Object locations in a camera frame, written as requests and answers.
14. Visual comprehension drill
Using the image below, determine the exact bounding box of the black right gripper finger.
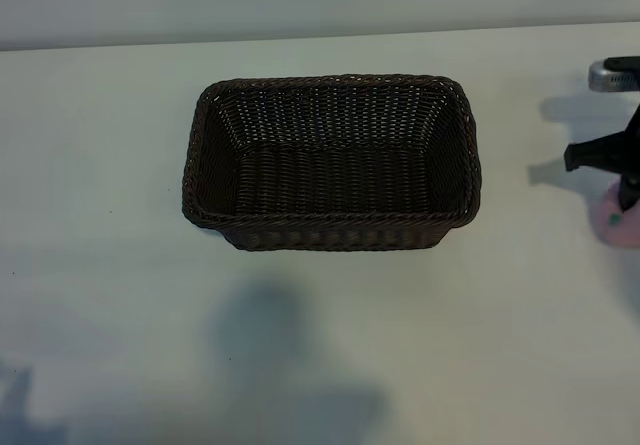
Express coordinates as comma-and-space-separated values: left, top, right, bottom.
564, 131, 640, 173
617, 164, 640, 212

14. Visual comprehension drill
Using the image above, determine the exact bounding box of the pink peach with green mark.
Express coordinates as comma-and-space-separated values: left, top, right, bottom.
597, 184, 640, 246

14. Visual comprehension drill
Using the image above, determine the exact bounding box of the dark brown wicker basket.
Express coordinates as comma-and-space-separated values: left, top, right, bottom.
180, 73, 484, 253

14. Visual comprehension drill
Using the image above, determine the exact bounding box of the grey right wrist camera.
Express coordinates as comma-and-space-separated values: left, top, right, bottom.
588, 56, 640, 93

